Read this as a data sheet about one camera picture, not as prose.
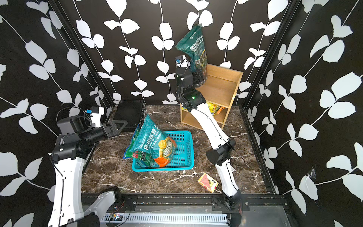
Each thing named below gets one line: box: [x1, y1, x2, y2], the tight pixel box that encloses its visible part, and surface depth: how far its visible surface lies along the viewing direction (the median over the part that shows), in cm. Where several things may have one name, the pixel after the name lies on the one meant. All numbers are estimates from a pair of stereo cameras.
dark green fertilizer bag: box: [175, 23, 208, 86], surface depth 73 cm
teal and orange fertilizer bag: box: [129, 114, 177, 168], surface depth 80 cm
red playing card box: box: [197, 172, 219, 194], surface depth 81 cm
